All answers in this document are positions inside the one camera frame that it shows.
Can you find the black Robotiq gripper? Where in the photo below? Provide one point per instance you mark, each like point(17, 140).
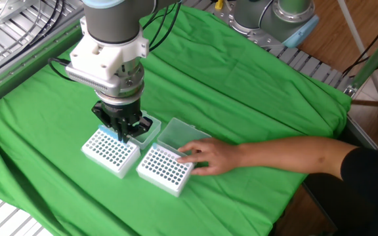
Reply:
point(121, 111)

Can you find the white pipette tip rack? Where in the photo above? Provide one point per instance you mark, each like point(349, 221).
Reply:
point(162, 170)
point(110, 155)

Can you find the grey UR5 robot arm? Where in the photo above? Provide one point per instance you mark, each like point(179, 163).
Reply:
point(258, 16)

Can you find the person's hand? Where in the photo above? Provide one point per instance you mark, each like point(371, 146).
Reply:
point(218, 155)

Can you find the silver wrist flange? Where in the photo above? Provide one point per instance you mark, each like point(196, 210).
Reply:
point(130, 85)

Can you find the green table cloth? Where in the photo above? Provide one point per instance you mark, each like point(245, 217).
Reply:
point(225, 72)

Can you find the small yellow object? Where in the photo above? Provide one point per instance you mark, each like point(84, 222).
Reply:
point(219, 4)

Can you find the silver metal plate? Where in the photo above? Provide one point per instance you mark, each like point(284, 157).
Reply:
point(8, 8)

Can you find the thin white pole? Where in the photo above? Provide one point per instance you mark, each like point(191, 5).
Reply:
point(355, 36)

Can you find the black shirt sleeve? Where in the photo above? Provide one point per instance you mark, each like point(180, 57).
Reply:
point(372, 190)

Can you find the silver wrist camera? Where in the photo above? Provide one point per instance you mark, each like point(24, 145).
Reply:
point(90, 80)

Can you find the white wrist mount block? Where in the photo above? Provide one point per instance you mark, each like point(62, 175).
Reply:
point(94, 59)

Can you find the grey aluminium frame rail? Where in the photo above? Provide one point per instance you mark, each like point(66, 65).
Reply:
point(12, 78)

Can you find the aluminium table edge rail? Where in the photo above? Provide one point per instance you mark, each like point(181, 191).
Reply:
point(363, 134)

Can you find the aluminium corner post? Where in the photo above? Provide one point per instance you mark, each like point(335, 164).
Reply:
point(376, 56)

